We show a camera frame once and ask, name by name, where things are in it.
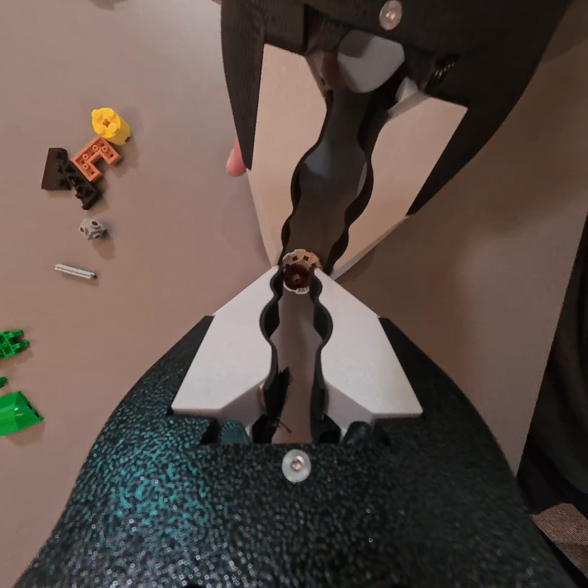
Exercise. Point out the beige round wheel brick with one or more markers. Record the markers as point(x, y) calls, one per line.
point(288, 262)

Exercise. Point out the grey desk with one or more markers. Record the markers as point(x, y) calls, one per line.
point(459, 275)

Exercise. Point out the grey small knob brick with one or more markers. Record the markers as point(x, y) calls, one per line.
point(92, 228)

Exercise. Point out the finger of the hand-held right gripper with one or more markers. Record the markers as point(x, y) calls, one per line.
point(404, 160)
point(275, 138)

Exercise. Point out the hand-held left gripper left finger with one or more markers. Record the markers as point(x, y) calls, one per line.
point(225, 363)

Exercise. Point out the black bracket brick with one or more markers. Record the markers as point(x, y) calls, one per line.
point(87, 193)

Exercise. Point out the person's dark sweater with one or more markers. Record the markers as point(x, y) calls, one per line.
point(565, 367)

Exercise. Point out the person's right hand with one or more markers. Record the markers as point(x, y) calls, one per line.
point(236, 160)

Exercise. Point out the salmon L-shaped plate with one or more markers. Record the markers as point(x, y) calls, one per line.
point(94, 160)

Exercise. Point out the pile of small green bricks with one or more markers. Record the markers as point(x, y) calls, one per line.
point(18, 411)

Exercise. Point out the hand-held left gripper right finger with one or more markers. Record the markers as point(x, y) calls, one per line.
point(367, 367)

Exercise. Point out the grey axle pin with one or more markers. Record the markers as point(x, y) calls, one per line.
point(76, 271)

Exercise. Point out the yellow round brick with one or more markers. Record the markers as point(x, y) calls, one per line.
point(110, 126)

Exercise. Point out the brown round brick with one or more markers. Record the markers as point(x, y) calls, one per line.
point(296, 275)

